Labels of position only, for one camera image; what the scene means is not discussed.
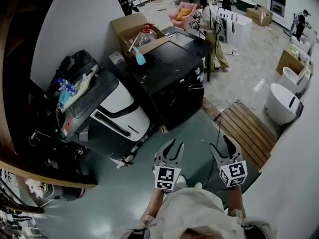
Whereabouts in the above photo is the open brown cardboard box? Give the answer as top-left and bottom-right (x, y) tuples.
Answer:
(111, 12), (169, 60)

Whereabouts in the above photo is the black cable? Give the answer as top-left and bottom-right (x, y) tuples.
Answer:
(206, 114), (223, 187)

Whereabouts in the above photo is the person's right forearm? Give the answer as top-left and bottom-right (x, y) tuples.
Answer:
(225, 185), (247, 218)

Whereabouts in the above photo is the black washing machine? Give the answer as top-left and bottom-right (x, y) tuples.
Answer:
(128, 41), (205, 132)

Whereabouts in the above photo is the closed brown cardboard box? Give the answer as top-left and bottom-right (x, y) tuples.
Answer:
(246, 5), (273, 27)

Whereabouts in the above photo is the teal plastic packet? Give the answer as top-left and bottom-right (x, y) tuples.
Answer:
(58, 89), (73, 105)

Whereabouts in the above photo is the black bag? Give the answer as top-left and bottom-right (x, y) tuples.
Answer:
(48, 49), (101, 95)

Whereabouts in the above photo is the clear water jug red cap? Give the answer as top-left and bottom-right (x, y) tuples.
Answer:
(137, 23), (159, 47)

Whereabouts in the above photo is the wooden slat platform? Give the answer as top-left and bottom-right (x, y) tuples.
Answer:
(213, 102), (279, 170)

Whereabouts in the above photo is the large cardboard box with items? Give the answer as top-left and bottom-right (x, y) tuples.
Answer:
(276, 43), (315, 77)

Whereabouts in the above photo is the grey metal box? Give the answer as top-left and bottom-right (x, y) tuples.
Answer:
(108, 50), (129, 78)

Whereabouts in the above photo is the white round toilet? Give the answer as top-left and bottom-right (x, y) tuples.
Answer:
(265, 83), (305, 126)

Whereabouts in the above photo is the orange cushion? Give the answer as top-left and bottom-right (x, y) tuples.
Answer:
(175, 7), (193, 22)

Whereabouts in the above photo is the pink armchair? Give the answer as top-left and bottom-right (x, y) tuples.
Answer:
(168, 1), (199, 31)

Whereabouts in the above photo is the clear water bottle blue label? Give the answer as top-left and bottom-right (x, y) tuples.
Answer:
(56, 77), (78, 96)

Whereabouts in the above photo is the black table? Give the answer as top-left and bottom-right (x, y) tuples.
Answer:
(161, 25), (214, 82)

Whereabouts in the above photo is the white and grey washer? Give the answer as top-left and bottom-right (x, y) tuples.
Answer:
(54, 67), (151, 160)

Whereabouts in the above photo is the cluttered shelf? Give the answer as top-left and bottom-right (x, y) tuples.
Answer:
(0, 169), (51, 239)

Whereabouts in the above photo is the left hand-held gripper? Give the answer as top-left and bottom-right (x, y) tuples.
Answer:
(152, 138), (185, 194)

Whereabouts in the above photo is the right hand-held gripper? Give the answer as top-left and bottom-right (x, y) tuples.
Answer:
(209, 134), (249, 189)

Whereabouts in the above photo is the person's left forearm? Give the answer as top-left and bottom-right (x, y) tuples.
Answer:
(141, 189), (165, 224)

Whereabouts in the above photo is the person's white shirt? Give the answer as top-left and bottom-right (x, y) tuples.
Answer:
(109, 187), (278, 239)

